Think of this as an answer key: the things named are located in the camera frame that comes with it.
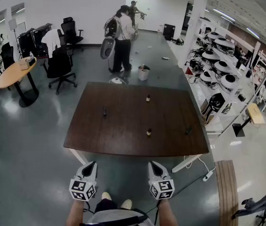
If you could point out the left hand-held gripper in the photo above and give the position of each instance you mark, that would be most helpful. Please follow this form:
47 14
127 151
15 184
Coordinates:
82 189

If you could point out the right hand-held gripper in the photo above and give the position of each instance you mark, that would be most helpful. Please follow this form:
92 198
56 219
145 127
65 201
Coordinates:
161 189

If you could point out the brown bottle with dark cap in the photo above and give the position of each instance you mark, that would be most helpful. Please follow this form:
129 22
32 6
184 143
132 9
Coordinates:
148 99
149 132

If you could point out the person's right forearm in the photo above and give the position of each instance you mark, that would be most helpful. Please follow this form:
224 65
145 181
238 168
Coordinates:
167 213

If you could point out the person's left forearm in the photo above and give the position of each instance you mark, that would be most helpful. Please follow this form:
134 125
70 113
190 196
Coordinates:
75 214

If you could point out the white table leg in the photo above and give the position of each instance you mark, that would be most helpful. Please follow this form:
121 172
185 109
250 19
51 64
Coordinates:
79 155
185 163

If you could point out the person's left pale shoe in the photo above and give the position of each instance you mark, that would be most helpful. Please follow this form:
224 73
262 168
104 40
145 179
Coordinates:
106 196

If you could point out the person's pale shoe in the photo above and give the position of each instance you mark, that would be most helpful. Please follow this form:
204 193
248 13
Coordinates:
106 196
126 204

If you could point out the person's dark trousers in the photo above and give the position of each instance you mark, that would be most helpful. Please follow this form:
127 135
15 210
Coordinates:
106 205

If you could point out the person's right pale shoe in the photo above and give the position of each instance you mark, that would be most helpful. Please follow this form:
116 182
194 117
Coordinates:
126 204

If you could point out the white power strip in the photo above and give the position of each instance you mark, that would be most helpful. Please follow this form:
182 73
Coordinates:
115 80
208 175

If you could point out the person's grey shirt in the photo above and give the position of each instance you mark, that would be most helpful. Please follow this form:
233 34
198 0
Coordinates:
119 218

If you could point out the wooden slat bench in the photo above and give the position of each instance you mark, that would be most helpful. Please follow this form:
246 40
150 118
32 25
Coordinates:
228 194

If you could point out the black and white round device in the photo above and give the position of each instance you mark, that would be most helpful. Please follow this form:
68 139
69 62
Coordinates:
216 106

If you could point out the white bucket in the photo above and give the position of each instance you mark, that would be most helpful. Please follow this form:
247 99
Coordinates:
143 74

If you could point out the red warning triangle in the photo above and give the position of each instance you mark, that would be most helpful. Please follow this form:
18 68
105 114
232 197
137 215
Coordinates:
189 71

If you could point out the black chair with armrest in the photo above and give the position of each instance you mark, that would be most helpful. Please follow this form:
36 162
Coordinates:
257 206

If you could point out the small wooden stand table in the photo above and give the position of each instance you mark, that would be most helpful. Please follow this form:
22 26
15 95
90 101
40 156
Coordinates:
252 114

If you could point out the white pod on stand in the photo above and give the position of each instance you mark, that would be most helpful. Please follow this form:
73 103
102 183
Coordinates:
107 48

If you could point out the round wooden table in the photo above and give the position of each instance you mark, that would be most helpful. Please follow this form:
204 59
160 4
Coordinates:
13 73

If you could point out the cardboard box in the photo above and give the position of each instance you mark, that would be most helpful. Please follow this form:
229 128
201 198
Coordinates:
25 63

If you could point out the row of white round devices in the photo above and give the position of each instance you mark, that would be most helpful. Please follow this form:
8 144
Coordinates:
218 60

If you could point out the white shelf rack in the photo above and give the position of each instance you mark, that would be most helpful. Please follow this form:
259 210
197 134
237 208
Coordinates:
235 62

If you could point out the white jacket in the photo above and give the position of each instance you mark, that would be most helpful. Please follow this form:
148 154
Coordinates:
51 40

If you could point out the black box speaker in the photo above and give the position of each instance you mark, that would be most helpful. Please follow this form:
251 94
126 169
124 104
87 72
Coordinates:
169 32

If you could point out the black office chair with headrest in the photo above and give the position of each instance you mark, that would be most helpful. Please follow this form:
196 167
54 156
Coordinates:
70 30

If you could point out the black equipment cases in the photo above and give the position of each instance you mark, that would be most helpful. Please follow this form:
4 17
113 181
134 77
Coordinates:
33 41

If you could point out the black mesh chair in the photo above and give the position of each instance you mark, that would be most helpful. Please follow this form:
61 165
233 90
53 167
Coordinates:
8 54

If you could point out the light stand with white panel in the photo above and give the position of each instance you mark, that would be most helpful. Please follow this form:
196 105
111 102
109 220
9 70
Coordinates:
13 25

